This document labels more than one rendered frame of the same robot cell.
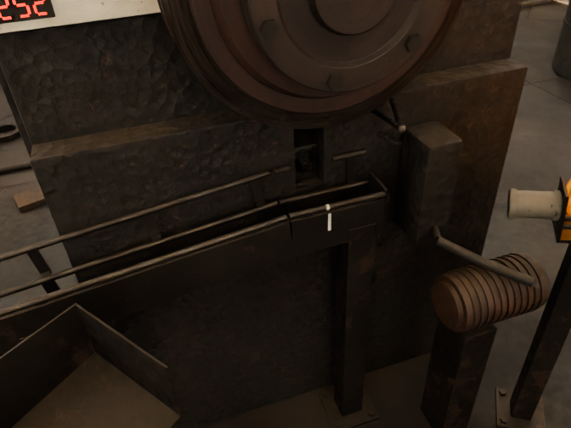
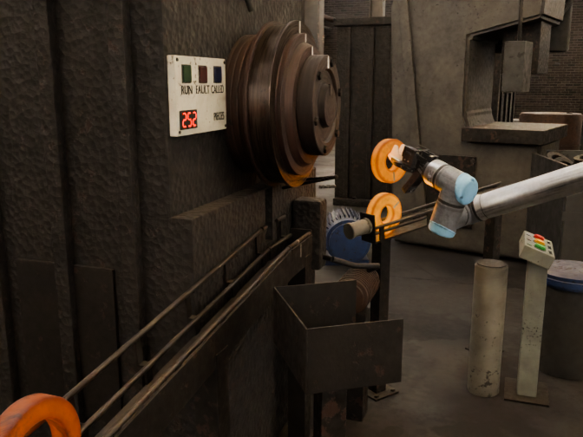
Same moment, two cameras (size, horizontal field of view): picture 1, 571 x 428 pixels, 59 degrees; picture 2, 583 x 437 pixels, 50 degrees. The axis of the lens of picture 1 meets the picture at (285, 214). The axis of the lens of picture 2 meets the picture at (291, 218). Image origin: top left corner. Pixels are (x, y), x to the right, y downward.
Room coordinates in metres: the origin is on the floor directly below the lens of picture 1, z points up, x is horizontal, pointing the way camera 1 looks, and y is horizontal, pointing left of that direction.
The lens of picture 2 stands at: (-0.30, 1.41, 1.18)
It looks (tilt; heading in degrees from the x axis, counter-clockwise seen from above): 12 degrees down; 306
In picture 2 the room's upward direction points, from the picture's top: straight up
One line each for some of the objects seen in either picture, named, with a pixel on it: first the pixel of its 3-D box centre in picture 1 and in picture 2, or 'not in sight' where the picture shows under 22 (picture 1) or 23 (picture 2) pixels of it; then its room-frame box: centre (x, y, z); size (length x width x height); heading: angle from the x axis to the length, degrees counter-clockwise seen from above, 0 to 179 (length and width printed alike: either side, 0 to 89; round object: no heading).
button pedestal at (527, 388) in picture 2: not in sight; (532, 317); (0.28, -0.93, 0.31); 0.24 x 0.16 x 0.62; 106
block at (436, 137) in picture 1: (425, 183); (308, 232); (0.87, -0.29, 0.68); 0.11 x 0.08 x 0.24; 16
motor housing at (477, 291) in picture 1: (472, 351); (355, 341); (0.76, -0.43, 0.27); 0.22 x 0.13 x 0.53; 106
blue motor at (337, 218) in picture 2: not in sight; (344, 234); (1.83, -2.11, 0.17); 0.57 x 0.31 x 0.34; 126
